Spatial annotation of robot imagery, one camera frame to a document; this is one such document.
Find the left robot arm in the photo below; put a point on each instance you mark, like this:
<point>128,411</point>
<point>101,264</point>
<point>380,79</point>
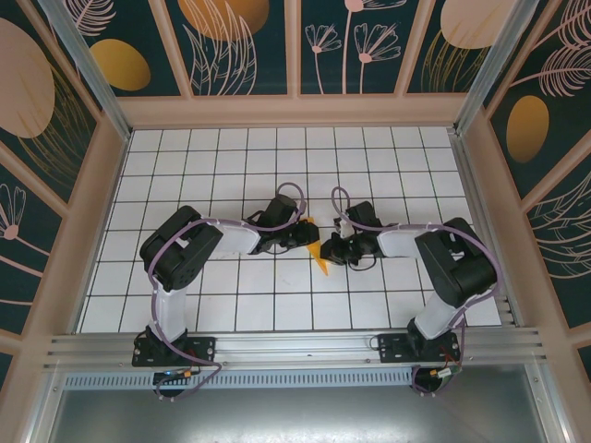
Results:
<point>170,314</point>

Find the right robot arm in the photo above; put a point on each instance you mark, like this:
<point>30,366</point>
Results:
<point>436,320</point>

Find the grey metal sheet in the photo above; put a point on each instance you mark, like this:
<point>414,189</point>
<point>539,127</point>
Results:
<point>300,415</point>

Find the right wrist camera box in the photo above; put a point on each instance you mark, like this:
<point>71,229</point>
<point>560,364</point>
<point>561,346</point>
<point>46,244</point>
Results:
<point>342,228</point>

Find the aluminium side rail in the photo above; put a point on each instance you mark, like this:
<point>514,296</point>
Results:
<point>482,231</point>

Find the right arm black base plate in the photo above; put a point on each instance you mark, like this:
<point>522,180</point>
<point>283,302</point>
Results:
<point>392,348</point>

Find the aluminium front rail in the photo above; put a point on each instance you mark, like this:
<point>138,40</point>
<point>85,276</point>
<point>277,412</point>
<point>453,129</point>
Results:
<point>295,346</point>

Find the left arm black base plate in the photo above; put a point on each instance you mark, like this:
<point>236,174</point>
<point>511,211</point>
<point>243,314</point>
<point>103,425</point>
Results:
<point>203,350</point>

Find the wall panel with flower drawings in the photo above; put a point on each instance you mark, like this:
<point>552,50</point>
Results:
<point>351,46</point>

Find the wall panel with leaf drawing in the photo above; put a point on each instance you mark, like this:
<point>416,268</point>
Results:
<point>231,46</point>

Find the wall panel with beige circle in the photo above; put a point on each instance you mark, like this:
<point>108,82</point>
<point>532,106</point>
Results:
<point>452,46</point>

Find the aluminium frame post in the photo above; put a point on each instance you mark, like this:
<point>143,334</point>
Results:
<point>489,69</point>
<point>94,78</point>

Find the wall panel pink leaf outlines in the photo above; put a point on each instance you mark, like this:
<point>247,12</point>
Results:
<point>563,249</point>

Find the wall panel orange oval fern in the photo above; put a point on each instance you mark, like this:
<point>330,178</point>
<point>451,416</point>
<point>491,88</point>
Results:
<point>545,92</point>

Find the wall panel single pink flower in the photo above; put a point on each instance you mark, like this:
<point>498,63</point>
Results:
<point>23,240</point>

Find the wall panel large beige oval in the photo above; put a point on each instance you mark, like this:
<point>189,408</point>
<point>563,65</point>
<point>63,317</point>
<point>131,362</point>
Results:
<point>37,92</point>

